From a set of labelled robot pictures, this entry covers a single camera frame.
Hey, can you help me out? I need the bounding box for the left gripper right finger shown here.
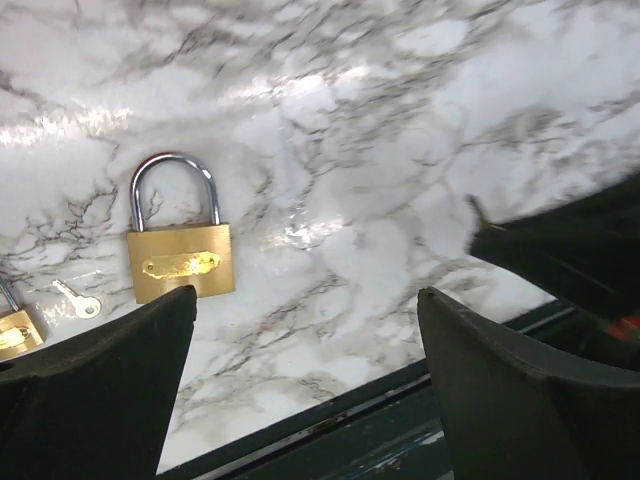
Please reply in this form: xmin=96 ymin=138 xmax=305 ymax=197
xmin=417 ymin=288 xmax=639 ymax=479

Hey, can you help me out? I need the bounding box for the small silver key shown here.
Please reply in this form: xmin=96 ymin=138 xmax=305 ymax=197
xmin=52 ymin=279 xmax=102 ymax=320

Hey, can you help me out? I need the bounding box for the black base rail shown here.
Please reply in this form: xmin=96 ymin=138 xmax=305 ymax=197
xmin=154 ymin=294 xmax=640 ymax=480

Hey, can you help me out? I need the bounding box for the small brass padlock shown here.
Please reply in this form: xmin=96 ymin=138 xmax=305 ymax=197
xmin=1 ymin=278 xmax=46 ymax=361

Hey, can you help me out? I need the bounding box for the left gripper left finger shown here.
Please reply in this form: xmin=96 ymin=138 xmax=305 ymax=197
xmin=1 ymin=286 xmax=197 ymax=480

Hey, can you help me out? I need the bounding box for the large brass padlock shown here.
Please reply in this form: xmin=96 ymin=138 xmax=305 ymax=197
xmin=126 ymin=152 xmax=235 ymax=304

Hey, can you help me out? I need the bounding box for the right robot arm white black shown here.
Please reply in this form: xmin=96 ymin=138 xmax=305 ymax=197
xmin=467 ymin=173 xmax=639 ymax=371

